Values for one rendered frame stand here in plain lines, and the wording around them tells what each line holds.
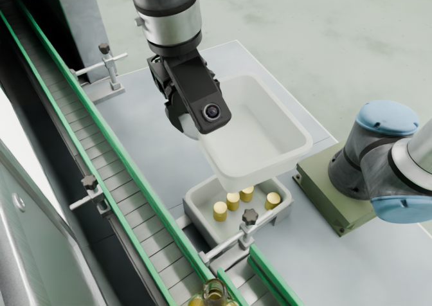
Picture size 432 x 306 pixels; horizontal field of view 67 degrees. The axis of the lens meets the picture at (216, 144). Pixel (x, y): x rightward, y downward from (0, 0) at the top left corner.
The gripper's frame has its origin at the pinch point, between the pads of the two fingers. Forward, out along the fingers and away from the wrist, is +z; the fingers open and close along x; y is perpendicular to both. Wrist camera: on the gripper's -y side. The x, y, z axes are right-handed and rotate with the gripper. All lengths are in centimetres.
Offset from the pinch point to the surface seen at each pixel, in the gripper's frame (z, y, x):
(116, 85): 23, 50, 7
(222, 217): 32.3, -1.4, -0.2
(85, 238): 32.9, 12.3, 31.8
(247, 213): 10.4, -12.2, -1.2
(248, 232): 14.5, -13.8, -0.2
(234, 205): 32.1, -0.3, -4.5
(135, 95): 36, 56, 2
